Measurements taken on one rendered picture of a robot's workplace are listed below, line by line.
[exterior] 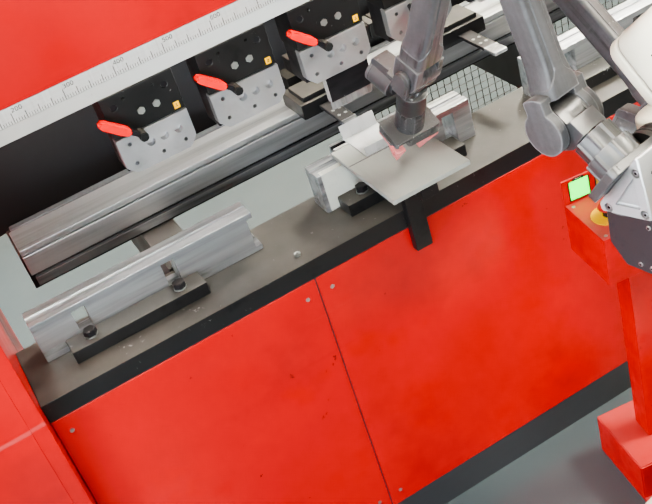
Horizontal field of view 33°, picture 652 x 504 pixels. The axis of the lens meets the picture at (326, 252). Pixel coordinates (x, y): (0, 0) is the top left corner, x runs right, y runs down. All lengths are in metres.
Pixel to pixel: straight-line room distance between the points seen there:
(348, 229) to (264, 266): 0.19
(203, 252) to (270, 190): 1.96
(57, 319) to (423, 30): 0.92
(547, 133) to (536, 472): 1.32
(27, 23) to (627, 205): 1.04
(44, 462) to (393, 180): 0.85
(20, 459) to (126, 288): 0.40
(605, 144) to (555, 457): 1.34
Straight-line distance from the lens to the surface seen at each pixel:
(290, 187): 4.18
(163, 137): 2.12
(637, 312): 2.49
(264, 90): 2.16
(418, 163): 2.19
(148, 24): 2.04
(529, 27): 1.70
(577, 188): 2.36
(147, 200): 2.46
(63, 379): 2.20
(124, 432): 2.26
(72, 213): 2.48
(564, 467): 2.87
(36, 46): 1.99
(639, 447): 2.73
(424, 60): 1.92
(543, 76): 1.72
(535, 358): 2.74
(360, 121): 2.35
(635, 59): 1.78
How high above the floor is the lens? 2.15
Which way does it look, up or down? 35 degrees down
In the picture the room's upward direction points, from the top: 18 degrees counter-clockwise
